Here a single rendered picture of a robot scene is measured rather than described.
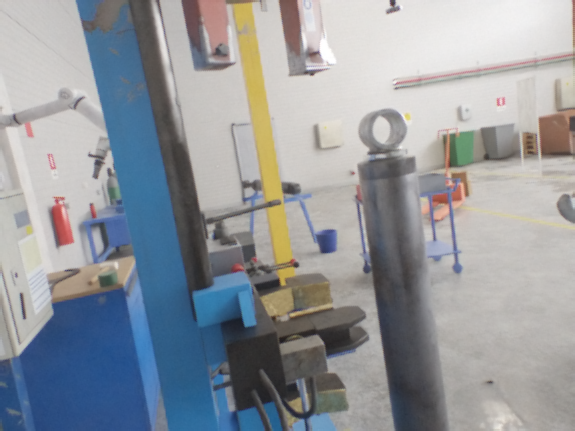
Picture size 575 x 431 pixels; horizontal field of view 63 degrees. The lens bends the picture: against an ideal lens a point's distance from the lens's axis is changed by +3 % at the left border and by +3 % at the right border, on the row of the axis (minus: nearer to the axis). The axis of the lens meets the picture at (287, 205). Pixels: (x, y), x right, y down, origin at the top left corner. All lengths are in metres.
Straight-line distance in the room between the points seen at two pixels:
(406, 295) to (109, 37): 1.31
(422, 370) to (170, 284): 0.98
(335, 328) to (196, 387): 0.53
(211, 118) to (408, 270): 10.89
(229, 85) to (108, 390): 10.26
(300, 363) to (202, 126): 11.16
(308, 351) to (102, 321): 1.69
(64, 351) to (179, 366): 1.36
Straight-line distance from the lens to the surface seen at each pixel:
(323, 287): 1.90
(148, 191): 1.53
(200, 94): 12.40
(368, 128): 1.67
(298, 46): 1.72
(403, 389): 1.93
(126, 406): 3.06
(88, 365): 2.97
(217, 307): 1.45
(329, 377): 2.19
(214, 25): 1.52
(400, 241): 1.70
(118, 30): 1.58
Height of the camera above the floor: 1.61
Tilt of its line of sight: 8 degrees down
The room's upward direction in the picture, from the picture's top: 9 degrees counter-clockwise
